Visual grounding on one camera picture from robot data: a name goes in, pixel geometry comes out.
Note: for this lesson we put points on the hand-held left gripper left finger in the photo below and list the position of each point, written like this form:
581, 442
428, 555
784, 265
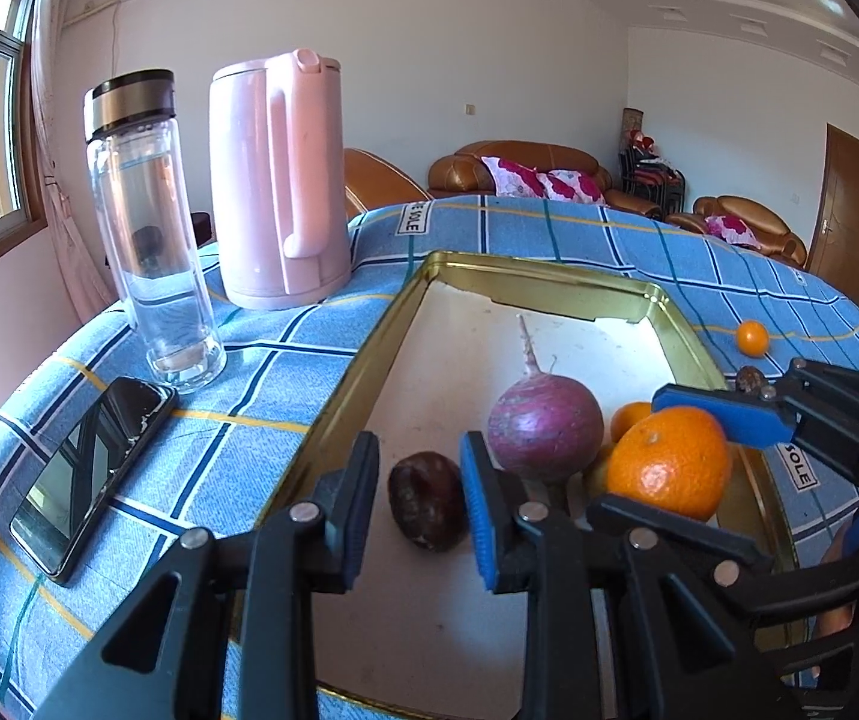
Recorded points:
360, 517

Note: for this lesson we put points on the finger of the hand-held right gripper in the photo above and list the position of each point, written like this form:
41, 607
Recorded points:
744, 420
699, 540

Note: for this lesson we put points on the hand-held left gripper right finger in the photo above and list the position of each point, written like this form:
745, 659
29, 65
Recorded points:
478, 517

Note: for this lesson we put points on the dark brown chestnut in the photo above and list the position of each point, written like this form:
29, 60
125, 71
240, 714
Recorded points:
425, 499

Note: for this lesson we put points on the orange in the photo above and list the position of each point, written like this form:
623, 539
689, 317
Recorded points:
626, 420
752, 337
669, 461

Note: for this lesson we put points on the purple round radish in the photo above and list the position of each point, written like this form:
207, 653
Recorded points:
542, 420

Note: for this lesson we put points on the gold metal tray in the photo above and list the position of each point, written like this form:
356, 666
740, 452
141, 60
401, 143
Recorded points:
437, 352

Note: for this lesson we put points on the dark nut on cloth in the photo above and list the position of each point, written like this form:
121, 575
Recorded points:
749, 379

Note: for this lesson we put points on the blue plaid tablecloth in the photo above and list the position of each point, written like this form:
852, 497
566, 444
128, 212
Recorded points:
249, 405

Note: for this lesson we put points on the pink floral pillow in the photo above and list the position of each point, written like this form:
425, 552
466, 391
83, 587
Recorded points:
729, 229
575, 186
512, 176

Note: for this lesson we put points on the brown leather armchair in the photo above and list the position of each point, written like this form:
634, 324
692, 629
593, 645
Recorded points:
767, 221
373, 180

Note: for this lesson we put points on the brown wooden door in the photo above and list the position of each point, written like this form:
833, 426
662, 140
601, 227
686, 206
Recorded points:
846, 217

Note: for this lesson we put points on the stack of dark chairs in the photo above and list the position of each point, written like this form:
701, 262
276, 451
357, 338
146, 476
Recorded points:
650, 180

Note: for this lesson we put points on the black smartphone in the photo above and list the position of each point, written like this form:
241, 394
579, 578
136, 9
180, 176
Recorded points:
88, 480

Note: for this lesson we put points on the tall brown ornament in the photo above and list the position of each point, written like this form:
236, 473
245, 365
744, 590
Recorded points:
632, 126

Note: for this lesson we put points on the brown leather sofa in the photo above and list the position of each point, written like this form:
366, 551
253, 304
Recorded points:
459, 172

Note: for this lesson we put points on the pink electric kettle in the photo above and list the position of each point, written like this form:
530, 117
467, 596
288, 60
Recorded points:
249, 187

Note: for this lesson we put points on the clear glass bottle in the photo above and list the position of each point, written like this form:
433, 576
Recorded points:
148, 240

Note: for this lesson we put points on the pink curtain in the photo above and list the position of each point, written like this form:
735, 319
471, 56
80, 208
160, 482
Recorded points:
61, 165

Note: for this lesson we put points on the air conditioner pipe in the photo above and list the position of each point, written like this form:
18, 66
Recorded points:
111, 52

